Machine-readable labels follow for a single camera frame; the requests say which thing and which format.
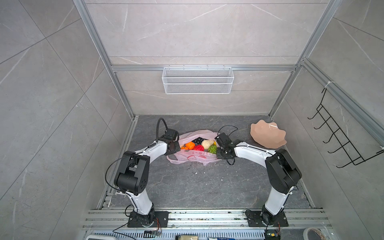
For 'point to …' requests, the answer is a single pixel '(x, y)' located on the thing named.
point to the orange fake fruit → (189, 145)
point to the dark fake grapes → (198, 141)
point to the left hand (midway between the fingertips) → (175, 145)
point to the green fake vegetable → (212, 149)
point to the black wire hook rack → (340, 135)
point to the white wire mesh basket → (197, 80)
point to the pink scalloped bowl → (268, 134)
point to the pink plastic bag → (189, 156)
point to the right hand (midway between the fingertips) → (220, 153)
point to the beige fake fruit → (207, 143)
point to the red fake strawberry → (198, 147)
